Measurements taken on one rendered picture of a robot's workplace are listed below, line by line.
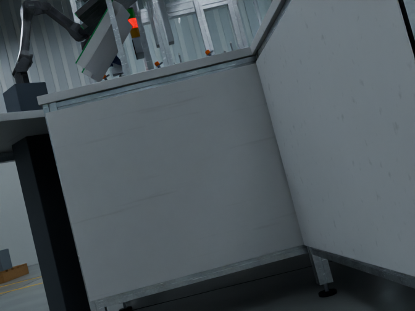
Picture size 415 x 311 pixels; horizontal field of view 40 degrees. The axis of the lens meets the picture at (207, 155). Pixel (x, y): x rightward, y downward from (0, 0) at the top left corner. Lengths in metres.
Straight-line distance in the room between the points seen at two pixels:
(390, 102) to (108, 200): 1.14
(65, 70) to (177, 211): 9.52
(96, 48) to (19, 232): 9.32
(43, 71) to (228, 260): 9.74
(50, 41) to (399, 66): 10.73
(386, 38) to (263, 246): 1.10
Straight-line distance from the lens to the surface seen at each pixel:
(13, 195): 11.43
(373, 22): 1.00
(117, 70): 2.71
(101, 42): 2.26
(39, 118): 2.18
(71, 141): 1.93
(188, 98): 1.93
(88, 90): 1.95
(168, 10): 3.91
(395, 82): 0.96
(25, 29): 2.71
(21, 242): 11.41
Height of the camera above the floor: 0.40
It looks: 4 degrees up
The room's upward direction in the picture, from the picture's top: 14 degrees counter-clockwise
